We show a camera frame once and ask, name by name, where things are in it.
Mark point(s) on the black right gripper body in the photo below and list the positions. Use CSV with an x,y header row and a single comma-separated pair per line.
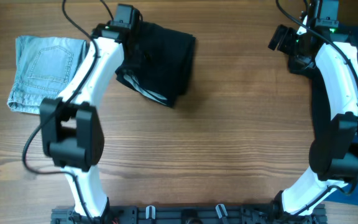
x,y
290,43

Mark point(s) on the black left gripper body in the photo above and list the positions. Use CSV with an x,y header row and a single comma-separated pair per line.
x,y
135,60

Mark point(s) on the black shorts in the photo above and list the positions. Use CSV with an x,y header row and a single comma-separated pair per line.
x,y
161,63

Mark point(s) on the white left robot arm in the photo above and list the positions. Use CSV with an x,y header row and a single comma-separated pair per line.
x,y
72,135

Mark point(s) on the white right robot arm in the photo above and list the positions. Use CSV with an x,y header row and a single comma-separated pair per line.
x,y
332,66

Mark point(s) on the black garment in pile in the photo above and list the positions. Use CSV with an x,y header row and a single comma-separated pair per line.
x,y
320,108

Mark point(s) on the folded light blue jeans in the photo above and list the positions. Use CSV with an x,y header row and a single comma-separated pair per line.
x,y
44,68

